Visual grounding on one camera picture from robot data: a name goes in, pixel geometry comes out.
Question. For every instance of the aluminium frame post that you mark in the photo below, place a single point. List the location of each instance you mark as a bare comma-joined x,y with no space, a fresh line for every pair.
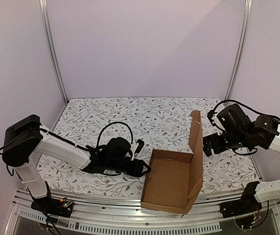
52,50
240,48

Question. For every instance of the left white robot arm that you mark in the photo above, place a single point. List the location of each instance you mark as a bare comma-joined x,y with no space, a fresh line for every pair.
29,137

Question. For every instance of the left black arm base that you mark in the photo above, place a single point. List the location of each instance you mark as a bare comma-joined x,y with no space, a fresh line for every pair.
47,205

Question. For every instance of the right aluminium frame post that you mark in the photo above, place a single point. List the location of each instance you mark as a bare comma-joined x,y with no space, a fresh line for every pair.
240,48

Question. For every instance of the floral patterned table mat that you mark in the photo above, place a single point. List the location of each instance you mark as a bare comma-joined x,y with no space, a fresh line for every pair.
162,123

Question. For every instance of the aluminium front rail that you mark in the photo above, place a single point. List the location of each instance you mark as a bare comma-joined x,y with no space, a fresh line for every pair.
111,215

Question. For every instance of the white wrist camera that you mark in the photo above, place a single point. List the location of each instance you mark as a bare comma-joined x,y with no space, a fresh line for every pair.
212,117
136,148

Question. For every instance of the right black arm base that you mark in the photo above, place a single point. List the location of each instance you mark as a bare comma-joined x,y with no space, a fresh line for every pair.
247,203

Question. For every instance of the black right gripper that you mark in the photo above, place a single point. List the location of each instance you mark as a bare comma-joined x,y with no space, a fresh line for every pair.
210,145

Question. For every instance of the left aluminium frame post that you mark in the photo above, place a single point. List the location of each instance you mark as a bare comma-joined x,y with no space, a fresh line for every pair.
52,50

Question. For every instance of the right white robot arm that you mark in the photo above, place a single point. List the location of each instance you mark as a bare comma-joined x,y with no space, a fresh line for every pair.
268,189

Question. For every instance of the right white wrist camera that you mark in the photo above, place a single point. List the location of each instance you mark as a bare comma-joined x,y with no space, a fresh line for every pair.
212,117

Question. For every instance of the brown cardboard box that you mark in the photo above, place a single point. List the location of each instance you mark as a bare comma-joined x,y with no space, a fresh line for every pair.
176,178

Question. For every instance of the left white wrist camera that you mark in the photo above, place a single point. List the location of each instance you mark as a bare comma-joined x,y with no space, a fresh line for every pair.
136,148

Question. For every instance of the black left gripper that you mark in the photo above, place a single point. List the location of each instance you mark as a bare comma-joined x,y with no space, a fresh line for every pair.
137,167

